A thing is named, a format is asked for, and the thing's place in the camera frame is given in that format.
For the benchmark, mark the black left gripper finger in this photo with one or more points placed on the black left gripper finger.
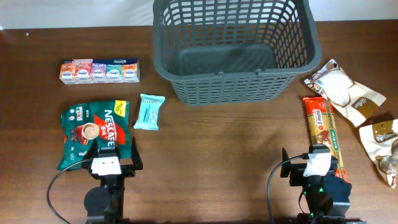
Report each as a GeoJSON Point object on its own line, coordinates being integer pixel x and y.
{"type": "Point", "coordinates": [93, 151]}
{"type": "Point", "coordinates": [135, 156]}

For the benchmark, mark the green Nescafe coffee bag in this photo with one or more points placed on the green Nescafe coffee bag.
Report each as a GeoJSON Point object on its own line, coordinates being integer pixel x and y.
{"type": "Point", "coordinates": [104, 122]}

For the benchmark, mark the light blue snack bar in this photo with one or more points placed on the light blue snack bar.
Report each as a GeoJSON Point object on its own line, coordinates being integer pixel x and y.
{"type": "Point", "coordinates": [149, 112]}

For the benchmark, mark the multicolour tissue multipack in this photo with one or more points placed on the multicolour tissue multipack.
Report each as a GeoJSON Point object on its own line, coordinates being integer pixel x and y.
{"type": "Point", "coordinates": [88, 71]}

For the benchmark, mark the beige brown nut pouch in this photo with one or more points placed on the beige brown nut pouch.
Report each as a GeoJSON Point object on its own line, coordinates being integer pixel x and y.
{"type": "Point", "coordinates": [380, 143]}

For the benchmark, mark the white rice pouch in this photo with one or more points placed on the white rice pouch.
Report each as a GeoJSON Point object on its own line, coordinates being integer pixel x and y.
{"type": "Point", "coordinates": [352, 99]}

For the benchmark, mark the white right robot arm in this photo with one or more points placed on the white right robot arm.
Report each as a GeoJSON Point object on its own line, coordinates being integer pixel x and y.
{"type": "Point", "coordinates": [326, 194]}

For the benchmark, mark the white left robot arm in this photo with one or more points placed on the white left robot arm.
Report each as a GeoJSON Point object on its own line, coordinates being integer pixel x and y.
{"type": "Point", "coordinates": [105, 203]}

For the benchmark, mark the orange San Remo spaghetti pack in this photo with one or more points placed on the orange San Remo spaghetti pack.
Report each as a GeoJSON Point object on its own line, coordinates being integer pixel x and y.
{"type": "Point", "coordinates": [322, 127]}

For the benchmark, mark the grey plastic basket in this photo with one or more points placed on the grey plastic basket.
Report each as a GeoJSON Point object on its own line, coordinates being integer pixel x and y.
{"type": "Point", "coordinates": [230, 51]}

